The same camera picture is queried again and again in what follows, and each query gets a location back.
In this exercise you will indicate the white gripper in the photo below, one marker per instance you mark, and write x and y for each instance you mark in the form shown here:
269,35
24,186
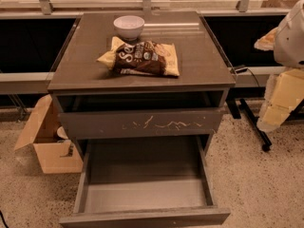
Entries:
291,43

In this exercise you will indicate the brown chip bag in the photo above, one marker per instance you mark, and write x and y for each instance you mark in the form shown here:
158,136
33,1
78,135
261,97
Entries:
143,58

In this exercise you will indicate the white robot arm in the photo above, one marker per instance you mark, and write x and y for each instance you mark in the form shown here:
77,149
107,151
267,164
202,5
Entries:
289,42

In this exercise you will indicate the grey drawer cabinet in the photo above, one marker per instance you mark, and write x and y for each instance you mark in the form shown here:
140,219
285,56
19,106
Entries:
201,66

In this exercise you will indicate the open grey middle drawer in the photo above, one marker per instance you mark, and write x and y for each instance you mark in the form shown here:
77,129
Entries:
159,182

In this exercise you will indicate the scratched grey upper drawer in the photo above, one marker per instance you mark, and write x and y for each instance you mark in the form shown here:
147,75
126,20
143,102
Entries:
141,115

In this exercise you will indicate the black rolling stand base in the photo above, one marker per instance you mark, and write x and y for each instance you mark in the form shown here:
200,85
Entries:
296,116

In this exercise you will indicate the white ceramic bowl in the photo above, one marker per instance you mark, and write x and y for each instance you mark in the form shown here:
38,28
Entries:
129,27

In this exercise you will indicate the open cardboard box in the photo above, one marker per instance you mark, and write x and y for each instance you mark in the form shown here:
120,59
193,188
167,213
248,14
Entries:
55,155

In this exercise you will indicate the black power adapter with cable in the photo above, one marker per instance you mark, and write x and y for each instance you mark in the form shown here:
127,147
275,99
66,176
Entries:
242,69

